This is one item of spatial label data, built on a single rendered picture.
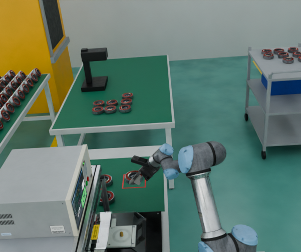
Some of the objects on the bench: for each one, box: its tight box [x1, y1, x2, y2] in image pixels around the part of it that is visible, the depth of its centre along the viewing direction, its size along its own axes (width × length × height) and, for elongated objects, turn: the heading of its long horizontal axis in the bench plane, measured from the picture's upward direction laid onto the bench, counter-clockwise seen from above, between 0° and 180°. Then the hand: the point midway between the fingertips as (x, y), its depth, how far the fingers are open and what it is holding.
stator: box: [97, 191, 115, 206], centre depth 240 cm, size 11×11×4 cm
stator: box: [98, 175, 113, 187], centre depth 256 cm, size 11×11×4 cm
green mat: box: [90, 157, 165, 213], centre depth 257 cm, size 94×61×1 cm, turn 97°
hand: (133, 177), depth 232 cm, fingers closed on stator, 13 cm apart
